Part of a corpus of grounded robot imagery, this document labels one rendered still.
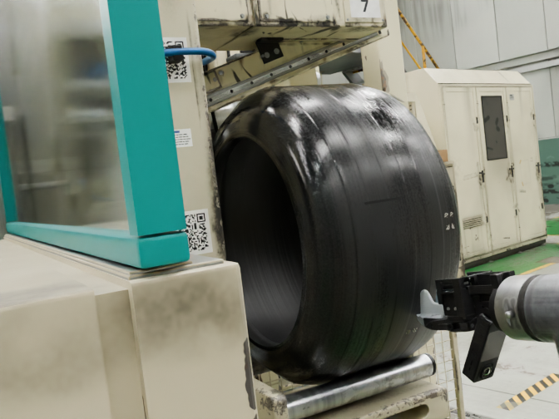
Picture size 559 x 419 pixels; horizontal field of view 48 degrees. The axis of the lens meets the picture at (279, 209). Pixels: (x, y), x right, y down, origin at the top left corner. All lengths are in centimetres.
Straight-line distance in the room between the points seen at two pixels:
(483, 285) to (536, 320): 12
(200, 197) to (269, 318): 46
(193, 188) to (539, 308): 57
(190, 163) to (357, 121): 29
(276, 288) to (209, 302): 126
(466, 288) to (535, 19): 1253
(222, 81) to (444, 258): 73
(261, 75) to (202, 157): 56
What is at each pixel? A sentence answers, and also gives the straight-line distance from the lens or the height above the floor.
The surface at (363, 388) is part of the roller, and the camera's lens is 118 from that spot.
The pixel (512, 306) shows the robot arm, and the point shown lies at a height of 109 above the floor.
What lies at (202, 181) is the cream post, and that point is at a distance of 108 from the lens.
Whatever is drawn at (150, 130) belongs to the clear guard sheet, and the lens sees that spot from 23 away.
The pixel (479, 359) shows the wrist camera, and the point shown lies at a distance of 100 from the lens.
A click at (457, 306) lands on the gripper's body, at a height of 107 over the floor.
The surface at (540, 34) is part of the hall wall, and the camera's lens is 1335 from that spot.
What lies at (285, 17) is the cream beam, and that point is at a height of 166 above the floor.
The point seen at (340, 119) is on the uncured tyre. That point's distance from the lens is 107.
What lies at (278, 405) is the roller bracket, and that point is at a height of 94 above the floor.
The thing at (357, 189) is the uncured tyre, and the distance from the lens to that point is 99.
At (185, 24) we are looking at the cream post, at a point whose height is 157.
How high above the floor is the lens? 130
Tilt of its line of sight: 3 degrees down
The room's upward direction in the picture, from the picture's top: 7 degrees counter-clockwise
